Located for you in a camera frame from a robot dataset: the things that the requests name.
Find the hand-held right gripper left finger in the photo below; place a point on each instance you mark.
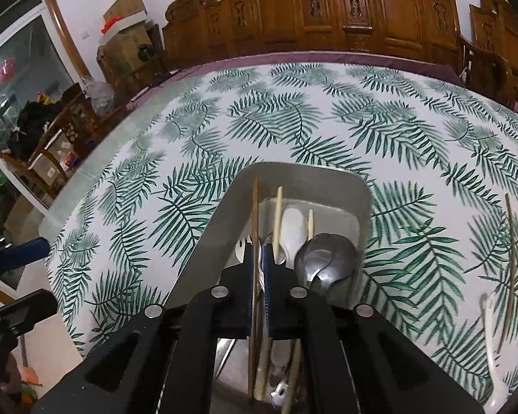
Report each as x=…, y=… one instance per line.
x=249, y=293

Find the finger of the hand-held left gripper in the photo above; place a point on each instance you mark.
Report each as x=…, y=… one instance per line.
x=26, y=252
x=26, y=310

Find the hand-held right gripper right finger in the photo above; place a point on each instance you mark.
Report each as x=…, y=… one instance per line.
x=268, y=297

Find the white plastic spork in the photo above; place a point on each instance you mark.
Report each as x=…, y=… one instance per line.
x=243, y=250

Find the steel spoon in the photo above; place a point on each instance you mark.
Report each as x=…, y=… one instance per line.
x=330, y=283
x=326, y=250

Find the white plastic spoon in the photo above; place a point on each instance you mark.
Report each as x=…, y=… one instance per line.
x=293, y=233

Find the brown wooden chopstick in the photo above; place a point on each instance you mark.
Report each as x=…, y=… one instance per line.
x=256, y=211
x=512, y=258

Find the grey metal utensil container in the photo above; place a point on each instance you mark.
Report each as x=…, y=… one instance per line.
x=336, y=194

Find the plain wooden chair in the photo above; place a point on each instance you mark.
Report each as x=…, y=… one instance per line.
x=52, y=146

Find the black bag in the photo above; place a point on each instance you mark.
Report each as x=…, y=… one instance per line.
x=32, y=125

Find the clear plastic bag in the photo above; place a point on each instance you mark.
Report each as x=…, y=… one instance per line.
x=99, y=97

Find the leaf print tablecloth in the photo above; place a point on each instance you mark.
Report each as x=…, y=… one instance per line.
x=285, y=120

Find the wooden framed glass door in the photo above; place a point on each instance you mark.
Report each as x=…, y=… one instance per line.
x=26, y=60

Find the large cardboard box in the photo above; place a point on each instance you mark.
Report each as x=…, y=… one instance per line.
x=125, y=56

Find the white ceramic soup spoon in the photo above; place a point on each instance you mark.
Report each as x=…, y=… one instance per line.
x=494, y=366

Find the purple tablecloth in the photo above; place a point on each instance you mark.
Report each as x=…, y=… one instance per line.
x=328, y=57

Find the carved wooden chair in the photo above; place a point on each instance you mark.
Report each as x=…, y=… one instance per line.
x=397, y=17
x=192, y=39
x=500, y=47
x=276, y=13

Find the small cardboard box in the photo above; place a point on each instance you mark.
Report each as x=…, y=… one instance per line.
x=125, y=8

